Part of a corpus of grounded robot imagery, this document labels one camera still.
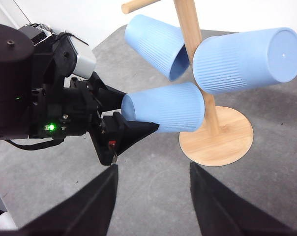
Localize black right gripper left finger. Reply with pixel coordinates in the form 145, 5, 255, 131
0, 165, 118, 236

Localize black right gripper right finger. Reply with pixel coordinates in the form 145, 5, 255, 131
190, 162, 297, 236

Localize black cable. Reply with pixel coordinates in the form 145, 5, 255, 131
7, 136, 65, 150

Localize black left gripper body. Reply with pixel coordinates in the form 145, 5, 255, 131
30, 35, 107, 138

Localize blue ribbed cup front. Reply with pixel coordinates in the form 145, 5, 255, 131
121, 83, 205, 132

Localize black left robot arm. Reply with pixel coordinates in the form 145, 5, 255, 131
0, 23, 159, 165

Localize wooden mug tree stand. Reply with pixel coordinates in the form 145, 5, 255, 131
122, 0, 254, 166

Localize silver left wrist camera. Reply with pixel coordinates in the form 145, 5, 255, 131
19, 23, 96, 79

